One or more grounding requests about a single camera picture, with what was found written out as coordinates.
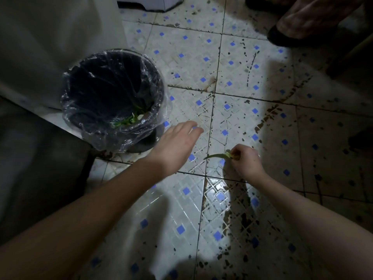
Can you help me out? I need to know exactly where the dark wooden stool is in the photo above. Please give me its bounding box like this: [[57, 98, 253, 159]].
[[325, 31, 373, 152]]

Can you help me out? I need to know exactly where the person's left hand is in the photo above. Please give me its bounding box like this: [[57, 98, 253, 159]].
[[145, 120, 204, 177]]

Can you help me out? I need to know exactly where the dark slipper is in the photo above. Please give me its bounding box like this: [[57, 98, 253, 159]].
[[267, 24, 338, 47], [244, 0, 289, 12]]

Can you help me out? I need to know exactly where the large white lidded bucket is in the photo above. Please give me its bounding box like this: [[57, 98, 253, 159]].
[[0, 0, 129, 135]]

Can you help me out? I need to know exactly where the person's left forearm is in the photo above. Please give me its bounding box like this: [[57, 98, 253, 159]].
[[0, 159, 175, 280]]

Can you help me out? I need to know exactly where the person's right hand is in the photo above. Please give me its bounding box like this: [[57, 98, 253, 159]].
[[226, 143, 267, 184]]

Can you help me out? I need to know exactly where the person's right forearm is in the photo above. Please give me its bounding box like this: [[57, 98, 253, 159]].
[[248, 175, 373, 280]]

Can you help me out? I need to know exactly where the dark brown cabinet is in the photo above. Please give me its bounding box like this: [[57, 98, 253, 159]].
[[0, 96, 96, 245]]

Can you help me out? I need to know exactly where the clear bin liner bag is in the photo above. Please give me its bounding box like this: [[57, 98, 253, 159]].
[[60, 49, 173, 152]]

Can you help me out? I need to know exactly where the long curved green stem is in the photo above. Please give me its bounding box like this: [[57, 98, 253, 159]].
[[203, 152, 232, 161]]

